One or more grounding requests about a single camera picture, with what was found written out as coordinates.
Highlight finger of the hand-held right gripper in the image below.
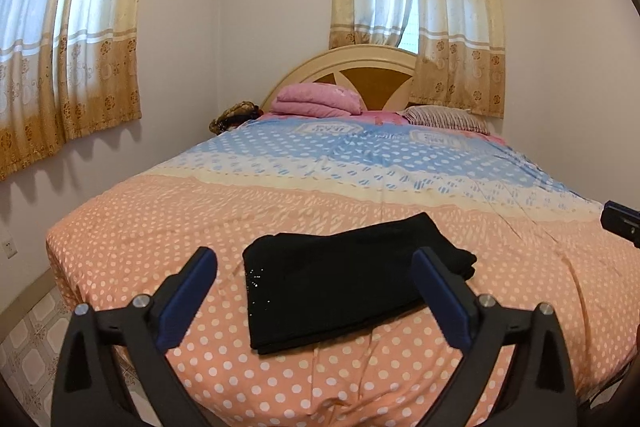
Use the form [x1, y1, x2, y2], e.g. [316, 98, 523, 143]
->
[600, 201, 640, 250]

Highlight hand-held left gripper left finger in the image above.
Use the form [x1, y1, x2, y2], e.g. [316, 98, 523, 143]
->
[50, 247, 218, 427]

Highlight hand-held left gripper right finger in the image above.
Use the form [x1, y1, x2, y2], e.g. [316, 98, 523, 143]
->
[410, 247, 583, 427]

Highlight black pants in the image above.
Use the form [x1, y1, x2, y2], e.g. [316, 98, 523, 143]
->
[242, 213, 477, 355]

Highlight polka dot bedspread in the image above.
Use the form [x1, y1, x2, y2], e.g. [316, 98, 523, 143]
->
[45, 109, 640, 427]

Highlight striped pillow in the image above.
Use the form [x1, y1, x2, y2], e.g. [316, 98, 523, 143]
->
[400, 105, 491, 136]

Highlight brown patterned bag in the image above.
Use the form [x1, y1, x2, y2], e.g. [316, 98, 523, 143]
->
[209, 101, 262, 135]

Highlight pink bed sheet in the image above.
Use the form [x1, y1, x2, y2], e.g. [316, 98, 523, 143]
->
[257, 108, 506, 148]

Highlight cream wooden headboard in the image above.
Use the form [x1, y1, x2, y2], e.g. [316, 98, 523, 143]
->
[261, 45, 418, 114]

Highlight folded pink blanket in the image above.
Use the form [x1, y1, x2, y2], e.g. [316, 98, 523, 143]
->
[270, 83, 365, 116]

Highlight cream curtain behind headboard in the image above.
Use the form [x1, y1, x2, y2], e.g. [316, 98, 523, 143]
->
[328, 0, 506, 120]

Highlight cream side window curtain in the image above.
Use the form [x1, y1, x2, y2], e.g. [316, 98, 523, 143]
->
[0, 0, 161, 182]

